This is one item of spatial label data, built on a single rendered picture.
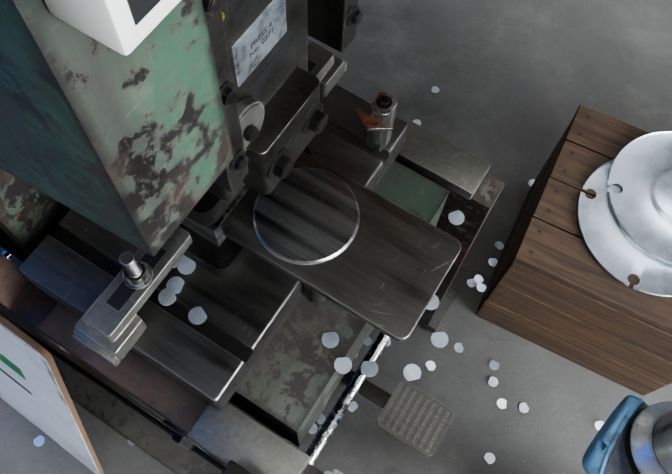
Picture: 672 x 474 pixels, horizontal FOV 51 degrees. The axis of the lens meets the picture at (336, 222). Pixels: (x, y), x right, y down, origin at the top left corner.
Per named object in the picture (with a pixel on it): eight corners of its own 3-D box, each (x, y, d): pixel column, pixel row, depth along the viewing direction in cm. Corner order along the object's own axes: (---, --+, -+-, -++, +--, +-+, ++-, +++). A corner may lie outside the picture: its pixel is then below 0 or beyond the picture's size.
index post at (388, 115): (392, 137, 95) (400, 96, 86) (381, 153, 94) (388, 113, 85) (374, 127, 96) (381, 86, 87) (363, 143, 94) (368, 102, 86)
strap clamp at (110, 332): (204, 254, 87) (191, 219, 78) (116, 367, 81) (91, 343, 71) (165, 230, 88) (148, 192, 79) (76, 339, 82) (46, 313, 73)
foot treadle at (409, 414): (451, 416, 138) (456, 412, 133) (426, 461, 134) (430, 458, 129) (209, 265, 150) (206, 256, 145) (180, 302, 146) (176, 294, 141)
